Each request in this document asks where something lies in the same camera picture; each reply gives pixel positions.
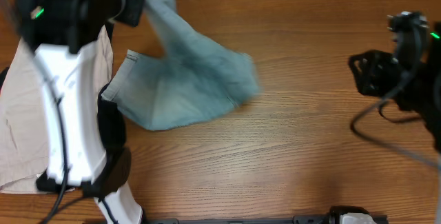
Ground light blue denim shorts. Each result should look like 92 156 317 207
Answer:
102 0 260 131

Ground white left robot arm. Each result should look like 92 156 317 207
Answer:
14 0 147 223

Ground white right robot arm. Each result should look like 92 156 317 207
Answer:
348 11 440 171

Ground black garment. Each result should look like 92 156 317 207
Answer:
1 23 125 145

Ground beige shorts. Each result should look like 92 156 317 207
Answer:
0 26 114 194

